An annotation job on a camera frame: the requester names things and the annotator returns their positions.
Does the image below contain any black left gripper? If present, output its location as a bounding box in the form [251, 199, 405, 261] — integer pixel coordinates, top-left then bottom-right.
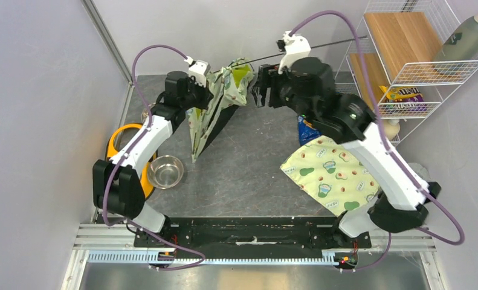
[180, 76, 213, 111]

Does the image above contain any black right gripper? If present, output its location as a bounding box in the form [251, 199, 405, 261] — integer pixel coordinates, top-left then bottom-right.
[250, 62, 317, 124]

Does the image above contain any green avocado-print pet tent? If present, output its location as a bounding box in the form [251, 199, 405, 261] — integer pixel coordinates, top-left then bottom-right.
[187, 58, 256, 162]

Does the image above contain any long black tent pole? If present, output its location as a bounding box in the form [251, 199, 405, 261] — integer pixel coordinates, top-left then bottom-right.
[228, 35, 367, 68]

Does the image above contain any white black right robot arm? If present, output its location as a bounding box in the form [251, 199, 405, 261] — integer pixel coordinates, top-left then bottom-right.
[255, 57, 441, 247]

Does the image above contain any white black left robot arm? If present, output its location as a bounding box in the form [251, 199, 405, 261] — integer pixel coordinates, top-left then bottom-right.
[92, 71, 213, 247]

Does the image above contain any steel pet bowl far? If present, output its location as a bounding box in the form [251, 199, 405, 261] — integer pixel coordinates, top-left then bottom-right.
[140, 104, 153, 124]

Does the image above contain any steel pet bowl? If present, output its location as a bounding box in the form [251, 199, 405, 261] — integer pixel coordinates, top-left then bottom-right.
[146, 155, 184, 189]
[140, 104, 153, 124]

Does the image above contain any steel pet bowl near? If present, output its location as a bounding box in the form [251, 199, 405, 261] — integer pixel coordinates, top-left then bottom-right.
[146, 155, 184, 189]

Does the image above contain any green avocado-print tent mat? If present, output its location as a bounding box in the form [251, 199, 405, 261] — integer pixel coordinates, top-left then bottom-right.
[280, 136, 379, 216]

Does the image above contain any blue Doritos chip bag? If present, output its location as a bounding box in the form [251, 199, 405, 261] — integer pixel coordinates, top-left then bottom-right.
[297, 116, 321, 146]

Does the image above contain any orange double bowl holder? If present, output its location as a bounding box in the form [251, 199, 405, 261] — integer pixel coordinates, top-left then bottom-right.
[106, 123, 162, 199]

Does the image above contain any yellow M&M's candy bag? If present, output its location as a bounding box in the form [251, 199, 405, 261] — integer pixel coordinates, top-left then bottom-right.
[379, 86, 423, 102]

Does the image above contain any beige lotion bottle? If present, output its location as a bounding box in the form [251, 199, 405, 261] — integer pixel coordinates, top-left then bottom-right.
[383, 119, 401, 141]

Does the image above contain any green bottle with beige cap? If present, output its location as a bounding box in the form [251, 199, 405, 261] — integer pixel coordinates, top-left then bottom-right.
[433, 13, 478, 62]

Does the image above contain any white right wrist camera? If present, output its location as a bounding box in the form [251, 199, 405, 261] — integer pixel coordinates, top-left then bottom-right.
[277, 31, 311, 75]

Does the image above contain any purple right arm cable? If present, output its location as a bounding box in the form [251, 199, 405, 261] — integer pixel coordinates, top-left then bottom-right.
[288, 10, 466, 273]

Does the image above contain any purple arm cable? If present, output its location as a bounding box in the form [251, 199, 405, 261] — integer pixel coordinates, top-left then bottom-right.
[288, 10, 466, 273]
[102, 45, 207, 272]

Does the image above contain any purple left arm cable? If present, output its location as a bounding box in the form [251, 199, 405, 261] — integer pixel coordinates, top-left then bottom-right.
[102, 45, 207, 272]

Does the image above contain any white wire shelf rack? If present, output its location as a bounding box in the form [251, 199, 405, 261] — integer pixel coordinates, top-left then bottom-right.
[342, 1, 478, 146]

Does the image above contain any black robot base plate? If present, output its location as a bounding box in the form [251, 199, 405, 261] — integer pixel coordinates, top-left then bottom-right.
[134, 216, 372, 261]

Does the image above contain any aluminium rail with cable comb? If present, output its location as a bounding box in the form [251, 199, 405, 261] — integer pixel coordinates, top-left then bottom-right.
[72, 224, 438, 267]

